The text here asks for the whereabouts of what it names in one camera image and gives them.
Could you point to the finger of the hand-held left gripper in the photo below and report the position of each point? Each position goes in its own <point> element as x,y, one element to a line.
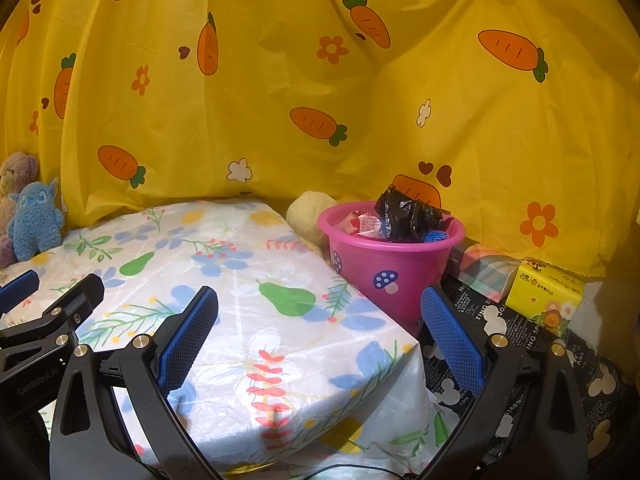
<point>20,285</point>
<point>65,305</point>

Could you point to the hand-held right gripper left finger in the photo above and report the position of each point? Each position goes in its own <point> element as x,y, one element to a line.
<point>187,340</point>

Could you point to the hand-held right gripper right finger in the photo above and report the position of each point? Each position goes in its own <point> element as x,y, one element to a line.
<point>452,340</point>

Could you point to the pink plastic bucket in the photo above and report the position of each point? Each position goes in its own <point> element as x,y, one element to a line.
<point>395,270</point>

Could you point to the blue foam net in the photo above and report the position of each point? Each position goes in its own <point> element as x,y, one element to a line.
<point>437,236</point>

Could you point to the black plastic bag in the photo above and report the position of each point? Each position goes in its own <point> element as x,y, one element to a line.
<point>405,215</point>

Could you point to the white pink wrapper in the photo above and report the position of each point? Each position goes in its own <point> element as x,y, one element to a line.
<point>367,224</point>

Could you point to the black mouse-print cloth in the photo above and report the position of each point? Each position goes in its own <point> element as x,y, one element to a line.
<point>505,325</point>

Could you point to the blue plush toy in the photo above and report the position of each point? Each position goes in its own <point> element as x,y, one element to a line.
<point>35,220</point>

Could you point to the floral plastic tablecloth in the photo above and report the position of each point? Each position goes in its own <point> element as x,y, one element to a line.
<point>250,310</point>

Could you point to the plaid pastel pack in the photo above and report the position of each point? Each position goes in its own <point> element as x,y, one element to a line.
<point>487,270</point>

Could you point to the yellow tissue pack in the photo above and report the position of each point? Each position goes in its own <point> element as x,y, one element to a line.
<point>545,295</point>

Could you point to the beige plush toy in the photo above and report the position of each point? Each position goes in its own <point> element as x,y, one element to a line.
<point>12,170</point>

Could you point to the cream plush ball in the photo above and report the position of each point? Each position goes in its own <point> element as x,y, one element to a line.
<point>305,220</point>

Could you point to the yellow carrot-print cloth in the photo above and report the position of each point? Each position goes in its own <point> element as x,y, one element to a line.
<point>320,85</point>

